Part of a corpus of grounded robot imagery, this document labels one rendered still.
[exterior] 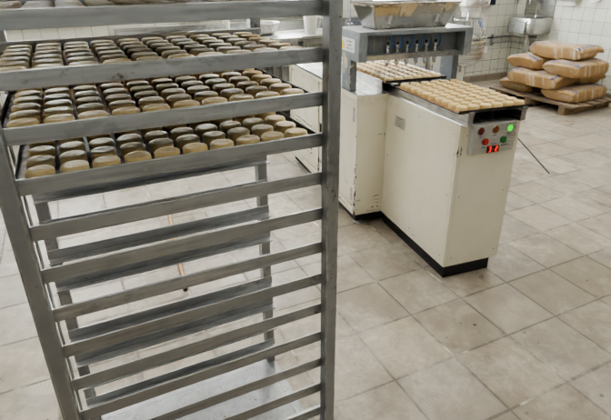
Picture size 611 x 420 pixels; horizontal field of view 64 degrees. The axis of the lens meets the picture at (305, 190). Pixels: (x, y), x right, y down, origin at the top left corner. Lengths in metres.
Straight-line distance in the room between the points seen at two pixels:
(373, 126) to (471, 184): 0.72
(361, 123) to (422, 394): 1.50
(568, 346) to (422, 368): 0.66
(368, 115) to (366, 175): 0.37
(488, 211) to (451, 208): 0.23
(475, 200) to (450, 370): 0.84
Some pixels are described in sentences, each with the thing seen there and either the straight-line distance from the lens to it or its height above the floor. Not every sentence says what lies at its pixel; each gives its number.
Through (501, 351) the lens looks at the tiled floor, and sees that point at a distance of 2.32.
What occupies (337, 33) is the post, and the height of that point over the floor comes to 1.36.
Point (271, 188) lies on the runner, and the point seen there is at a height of 1.05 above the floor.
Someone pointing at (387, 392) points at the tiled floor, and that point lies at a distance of 2.04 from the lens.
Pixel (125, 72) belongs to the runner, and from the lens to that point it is 0.91.
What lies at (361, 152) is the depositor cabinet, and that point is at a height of 0.50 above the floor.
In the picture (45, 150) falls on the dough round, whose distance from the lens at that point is 1.11.
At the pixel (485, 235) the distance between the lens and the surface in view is 2.68.
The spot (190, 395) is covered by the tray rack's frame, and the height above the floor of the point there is 0.15.
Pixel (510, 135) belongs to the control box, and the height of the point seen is 0.77.
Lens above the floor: 1.47
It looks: 24 degrees down
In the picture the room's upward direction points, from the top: 1 degrees counter-clockwise
